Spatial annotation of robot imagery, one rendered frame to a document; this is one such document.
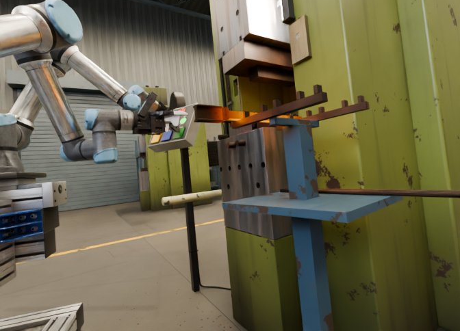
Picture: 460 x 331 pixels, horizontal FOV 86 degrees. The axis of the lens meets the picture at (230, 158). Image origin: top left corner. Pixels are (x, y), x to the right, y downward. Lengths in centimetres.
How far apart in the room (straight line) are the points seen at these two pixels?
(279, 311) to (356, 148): 68
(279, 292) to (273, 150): 55
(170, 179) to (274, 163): 489
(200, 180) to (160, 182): 93
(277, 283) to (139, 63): 938
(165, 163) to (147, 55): 526
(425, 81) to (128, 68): 913
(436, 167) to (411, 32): 60
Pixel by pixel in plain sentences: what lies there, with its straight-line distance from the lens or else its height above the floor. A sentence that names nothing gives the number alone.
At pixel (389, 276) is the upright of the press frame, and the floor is 32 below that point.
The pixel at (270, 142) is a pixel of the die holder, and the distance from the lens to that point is 101.
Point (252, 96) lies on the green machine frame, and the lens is 154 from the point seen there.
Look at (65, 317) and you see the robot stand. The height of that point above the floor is 23.
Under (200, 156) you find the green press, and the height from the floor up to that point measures 114.
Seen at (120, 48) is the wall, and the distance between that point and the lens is 1005.
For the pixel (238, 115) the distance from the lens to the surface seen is 75.
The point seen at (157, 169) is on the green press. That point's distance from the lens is 586.
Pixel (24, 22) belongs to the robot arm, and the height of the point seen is 117.
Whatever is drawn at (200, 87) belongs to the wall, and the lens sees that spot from 1039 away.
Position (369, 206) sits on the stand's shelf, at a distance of 61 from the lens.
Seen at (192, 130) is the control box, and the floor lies 102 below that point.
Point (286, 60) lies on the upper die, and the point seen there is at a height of 130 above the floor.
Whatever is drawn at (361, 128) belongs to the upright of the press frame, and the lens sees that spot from 100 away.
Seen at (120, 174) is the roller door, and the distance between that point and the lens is 890.
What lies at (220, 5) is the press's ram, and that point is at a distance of 155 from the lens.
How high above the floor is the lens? 76
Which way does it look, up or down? 3 degrees up
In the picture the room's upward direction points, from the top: 5 degrees counter-clockwise
